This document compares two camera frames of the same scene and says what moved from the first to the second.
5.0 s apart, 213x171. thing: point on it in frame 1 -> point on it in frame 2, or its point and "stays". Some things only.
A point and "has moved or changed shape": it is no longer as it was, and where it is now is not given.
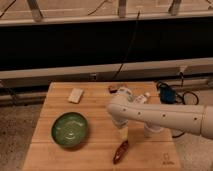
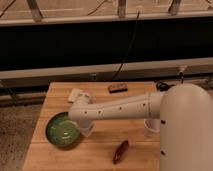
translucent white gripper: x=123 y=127 -> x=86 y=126
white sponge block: x=75 y=95 stays
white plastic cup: x=150 y=128 stays
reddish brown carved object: x=121 y=152 stays
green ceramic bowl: x=69 y=129 has moved or changed shape
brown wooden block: x=122 y=89 stays
